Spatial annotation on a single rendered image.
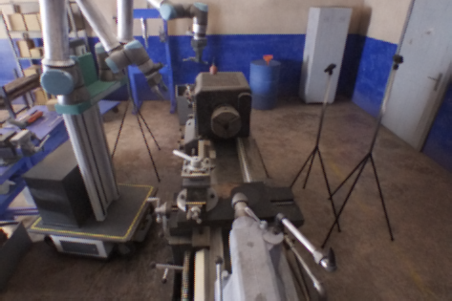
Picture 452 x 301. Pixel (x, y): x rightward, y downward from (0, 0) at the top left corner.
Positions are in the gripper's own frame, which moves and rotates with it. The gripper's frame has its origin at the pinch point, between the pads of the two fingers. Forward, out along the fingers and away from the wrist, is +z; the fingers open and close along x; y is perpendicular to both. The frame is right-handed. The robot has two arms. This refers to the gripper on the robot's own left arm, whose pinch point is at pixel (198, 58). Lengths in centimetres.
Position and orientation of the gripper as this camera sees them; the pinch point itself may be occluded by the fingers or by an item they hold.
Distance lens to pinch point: 181.4
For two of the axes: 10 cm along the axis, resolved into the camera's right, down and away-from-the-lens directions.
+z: -1.0, 8.8, 4.6
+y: 9.0, 2.8, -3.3
